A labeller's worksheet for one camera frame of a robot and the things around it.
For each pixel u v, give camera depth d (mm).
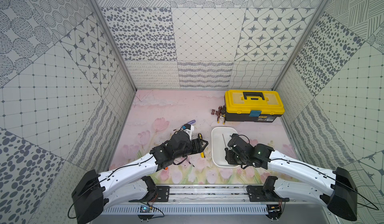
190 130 712
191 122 1011
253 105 894
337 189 402
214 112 1039
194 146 662
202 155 859
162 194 740
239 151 592
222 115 1037
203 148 697
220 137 945
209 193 761
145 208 716
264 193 651
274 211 727
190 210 702
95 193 397
